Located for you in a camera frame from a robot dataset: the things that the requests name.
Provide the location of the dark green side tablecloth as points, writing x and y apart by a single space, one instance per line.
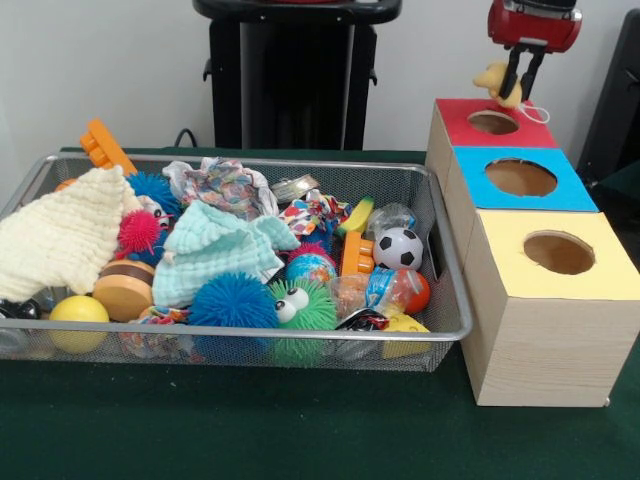
622 181

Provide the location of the yellow plush toy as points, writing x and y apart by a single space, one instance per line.
492 77

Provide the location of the wooden box with three holes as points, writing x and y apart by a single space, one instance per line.
550 350

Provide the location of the cream muslin cloth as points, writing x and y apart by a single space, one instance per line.
60 235

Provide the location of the yellow ball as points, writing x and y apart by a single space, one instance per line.
79 310

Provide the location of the tan brown toy hamburger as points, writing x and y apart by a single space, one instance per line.
122 295

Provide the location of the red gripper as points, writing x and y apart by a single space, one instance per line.
535 31

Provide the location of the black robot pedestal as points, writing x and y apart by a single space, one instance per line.
300 75

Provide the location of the pink blue fuzzy caterpillar toy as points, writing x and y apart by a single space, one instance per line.
137 227

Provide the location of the black stand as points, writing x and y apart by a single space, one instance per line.
617 90

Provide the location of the blue spiky ball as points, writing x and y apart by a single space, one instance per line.
232 300
152 186

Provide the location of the black white soccer ball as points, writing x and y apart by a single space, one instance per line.
397 250

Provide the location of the orange plastic toy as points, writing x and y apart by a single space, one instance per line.
100 142

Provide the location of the light blue muslin cloth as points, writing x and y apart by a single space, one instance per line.
215 260

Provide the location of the green spiky toy with eyes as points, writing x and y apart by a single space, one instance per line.
320 307

